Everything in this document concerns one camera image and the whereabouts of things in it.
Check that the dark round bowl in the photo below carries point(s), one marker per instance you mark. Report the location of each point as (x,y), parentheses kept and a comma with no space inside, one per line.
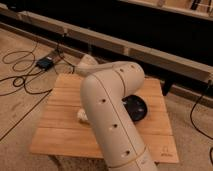
(136,107)

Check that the blue black power box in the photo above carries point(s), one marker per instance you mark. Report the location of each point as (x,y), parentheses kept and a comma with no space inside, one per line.
(45,63)

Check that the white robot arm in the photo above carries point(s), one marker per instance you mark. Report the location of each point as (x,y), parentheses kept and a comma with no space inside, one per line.
(102,90)

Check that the wooden table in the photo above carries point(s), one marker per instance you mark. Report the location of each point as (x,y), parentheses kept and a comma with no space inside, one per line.
(60,133)

